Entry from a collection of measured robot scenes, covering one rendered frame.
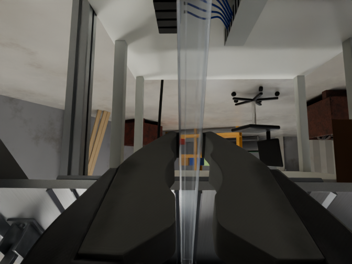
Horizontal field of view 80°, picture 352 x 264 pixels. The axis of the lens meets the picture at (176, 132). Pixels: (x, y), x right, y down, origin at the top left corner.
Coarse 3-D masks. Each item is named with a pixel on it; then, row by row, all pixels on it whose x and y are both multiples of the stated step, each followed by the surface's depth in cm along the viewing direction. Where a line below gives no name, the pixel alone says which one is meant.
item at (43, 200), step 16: (64, 176) 24; (80, 176) 24; (96, 176) 24; (0, 192) 19; (16, 192) 19; (32, 192) 19; (48, 192) 18; (64, 192) 19; (80, 192) 19; (176, 192) 18; (208, 192) 18; (320, 192) 18; (336, 192) 18; (0, 208) 21; (16, 208) 21; (32, 208) 20; (48, 208) 20; (64, 208) 20; (176, 208) 19; (208, 208) 20; (336, 208) 19; (48, 224) 22; (176, 224) 21; (208, 224) 21; (176, 240) 23; (208, 240) 24; (176, 256) 26; (208, 256) 26
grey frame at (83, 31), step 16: (80, 0) 47; (80, 16) 47; (96, 16) 50; (80, 32) 47; (80, 48) 45; (80, 64) 45; (80, 80) 44; (80, 96) 44; (64, 112) 44; (80, 112) 43; (64, 128) 43; (80, 128) 43; (64, 144) 43; (80, 144) 43; (64, 160) 42; (80, 160) 42
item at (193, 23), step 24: (192, 0) 8; (192, 24) 9; (192, 48) 9; (192, 72) 10; (192, 96) 11; (192, 120) 12; (192, 144) 13; (192, 168) 14; (192, 192) 16; (192, 216) 18; (192, 240) 21
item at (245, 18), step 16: (160, 0) 37; (176, 0) 37; (240, 0) 39; (256, 0) 39; (160, 16) 41; (176, 16) 41; (240, 16) 43; (256, 16) 43; (160, 32) 46; (176, 32) 46; (224, 32) 54; (240, 32) 49
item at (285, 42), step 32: (96, 0) 45; (128, 0) 45; (224, 0) 45; (288, 0) 45; (320, 0) 44; (128, 32) 57; (256, 32) 56; (288, 32) 56; (320, 32) 56; (128, 64) 76; (160, 64) 76; (224, 64) 75; (256, 64) 75; (288, 64) 75; (320, 64) 75
